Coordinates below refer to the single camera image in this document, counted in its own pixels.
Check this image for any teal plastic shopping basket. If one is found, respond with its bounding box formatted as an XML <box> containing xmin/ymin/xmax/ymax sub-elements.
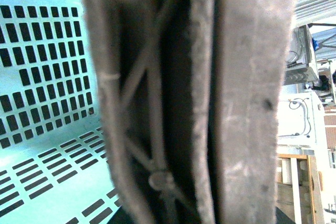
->
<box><xmin>1</xmin><ymin>0</ymin><xmax>120</xmax><ymax>223</ymax></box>

